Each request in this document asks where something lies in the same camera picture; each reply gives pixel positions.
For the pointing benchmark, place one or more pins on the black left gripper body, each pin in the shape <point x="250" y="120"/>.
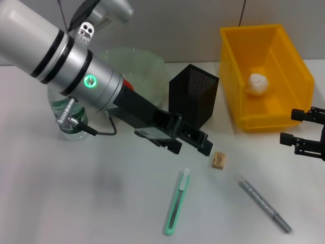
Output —
<point x="147" y="114"/>

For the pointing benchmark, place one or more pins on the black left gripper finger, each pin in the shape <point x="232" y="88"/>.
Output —
<point x="170" y="147"/>
<point x="200" y="142"/>

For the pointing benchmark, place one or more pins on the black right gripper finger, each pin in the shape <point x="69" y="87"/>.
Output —
<point x="288" y="138"/>
<point x="299" y="115"/>

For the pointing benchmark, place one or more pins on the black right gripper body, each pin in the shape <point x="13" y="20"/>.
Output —
<point x="323" y="145"/>

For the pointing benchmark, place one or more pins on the orange fruit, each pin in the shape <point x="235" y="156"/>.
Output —
<point x="128" y="85"/>

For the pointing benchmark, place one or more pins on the white paper ball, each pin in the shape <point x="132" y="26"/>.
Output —
<point x="257" y="84"/>

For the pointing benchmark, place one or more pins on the clear water bottle green label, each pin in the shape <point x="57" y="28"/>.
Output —
<point x="73" y="134"/>

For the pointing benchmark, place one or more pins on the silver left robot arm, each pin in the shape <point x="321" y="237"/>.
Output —
<point x="38" y="45"/>

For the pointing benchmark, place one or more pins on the beige eraser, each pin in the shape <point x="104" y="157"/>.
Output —
<point x="218" y="160"/>

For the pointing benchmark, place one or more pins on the pale green wavy fruit bowl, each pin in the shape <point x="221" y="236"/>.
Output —
<point x="147" y="76"/>

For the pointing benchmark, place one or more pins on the black mesh pen holder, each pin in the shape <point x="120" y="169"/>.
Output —
<point x="188" y="101"/>

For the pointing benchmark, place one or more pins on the green utility knife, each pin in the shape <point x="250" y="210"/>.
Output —
<point x="177" y="200"/>

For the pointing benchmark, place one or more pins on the grey pen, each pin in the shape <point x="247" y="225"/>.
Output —
<point x="264" y="202"/>

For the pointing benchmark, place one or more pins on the yellow plastic bin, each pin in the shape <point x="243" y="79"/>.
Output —
<point x="279" y="63"/>

